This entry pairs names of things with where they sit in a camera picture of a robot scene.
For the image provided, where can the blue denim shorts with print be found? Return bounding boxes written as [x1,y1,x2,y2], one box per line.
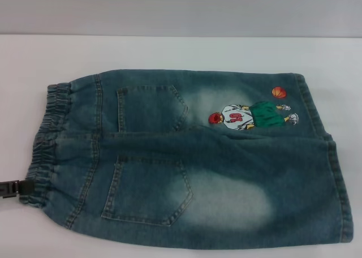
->
[17,68,355,258]

